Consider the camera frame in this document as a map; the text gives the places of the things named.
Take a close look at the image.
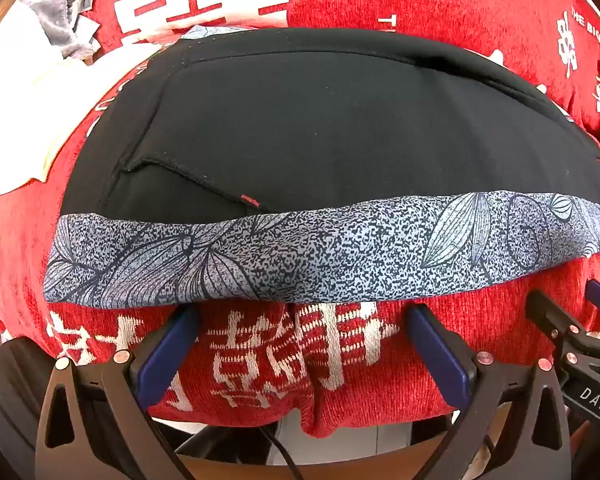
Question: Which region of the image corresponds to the red wedding sofa cover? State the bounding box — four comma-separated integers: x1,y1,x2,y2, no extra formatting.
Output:
0,0,600,437

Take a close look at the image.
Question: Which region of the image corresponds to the cream folded cloth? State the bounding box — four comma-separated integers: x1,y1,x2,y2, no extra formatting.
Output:
0,2,160,195

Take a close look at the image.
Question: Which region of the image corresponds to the black cable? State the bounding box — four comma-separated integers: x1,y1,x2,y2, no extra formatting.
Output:
258,424,307,480

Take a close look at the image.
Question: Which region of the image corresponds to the grey crumpled garment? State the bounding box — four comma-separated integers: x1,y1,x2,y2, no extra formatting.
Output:
19,0,100,63

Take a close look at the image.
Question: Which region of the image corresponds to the black pants patterned waistband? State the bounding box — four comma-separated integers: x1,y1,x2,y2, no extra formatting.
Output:
43,28,600,309

